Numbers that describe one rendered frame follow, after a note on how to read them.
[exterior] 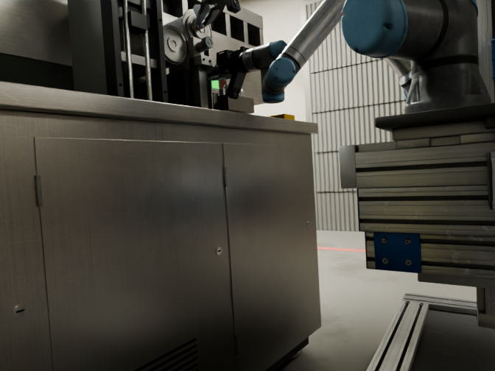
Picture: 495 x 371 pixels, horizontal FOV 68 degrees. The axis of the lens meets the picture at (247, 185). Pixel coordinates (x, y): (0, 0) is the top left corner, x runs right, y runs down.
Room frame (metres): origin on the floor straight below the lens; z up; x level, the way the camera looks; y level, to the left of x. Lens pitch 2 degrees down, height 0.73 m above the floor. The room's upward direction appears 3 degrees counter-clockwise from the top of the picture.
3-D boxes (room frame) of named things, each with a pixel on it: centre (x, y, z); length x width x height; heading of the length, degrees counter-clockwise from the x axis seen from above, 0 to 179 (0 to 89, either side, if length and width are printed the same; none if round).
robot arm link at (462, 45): (0.73, -0.39, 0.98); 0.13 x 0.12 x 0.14; 115
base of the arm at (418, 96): (0.73, -0.40, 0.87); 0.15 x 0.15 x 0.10
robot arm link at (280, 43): (1.23, -0.10, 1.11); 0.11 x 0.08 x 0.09; 51
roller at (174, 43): (1.34, 0.32, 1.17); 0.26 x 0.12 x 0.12; 51
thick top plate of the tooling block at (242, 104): (1.60, 0.16, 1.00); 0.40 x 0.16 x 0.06; 51
